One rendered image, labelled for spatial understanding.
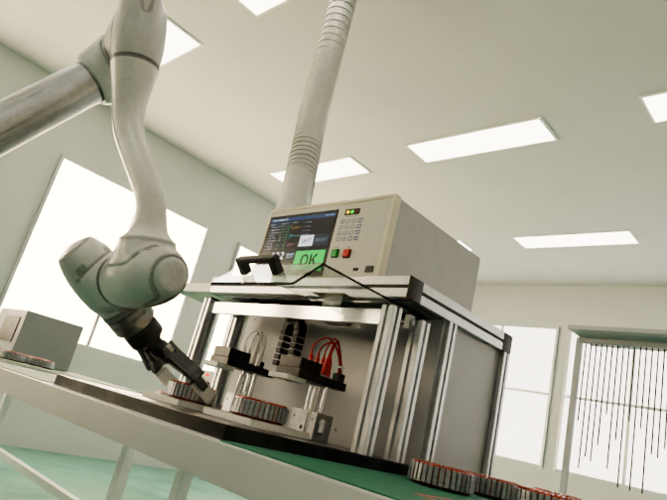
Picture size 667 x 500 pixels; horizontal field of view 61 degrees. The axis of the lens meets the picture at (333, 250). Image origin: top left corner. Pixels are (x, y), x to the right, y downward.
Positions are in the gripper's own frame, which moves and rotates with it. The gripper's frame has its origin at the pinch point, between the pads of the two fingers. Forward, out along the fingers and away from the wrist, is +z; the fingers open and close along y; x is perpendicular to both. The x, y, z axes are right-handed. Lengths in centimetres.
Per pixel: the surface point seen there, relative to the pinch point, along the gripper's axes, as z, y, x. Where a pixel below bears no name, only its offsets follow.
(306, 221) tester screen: -12.2, 7.4, 47.2
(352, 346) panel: 12.2, 21.8, 28.8
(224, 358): -0.4, 2.2, 10.1
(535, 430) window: 528, -200, 372
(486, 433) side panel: 40, 45, 31
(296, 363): -1.3, 26.2, 11.1
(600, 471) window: 542, -119, 344
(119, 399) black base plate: -16.8, 10.9, -14.8
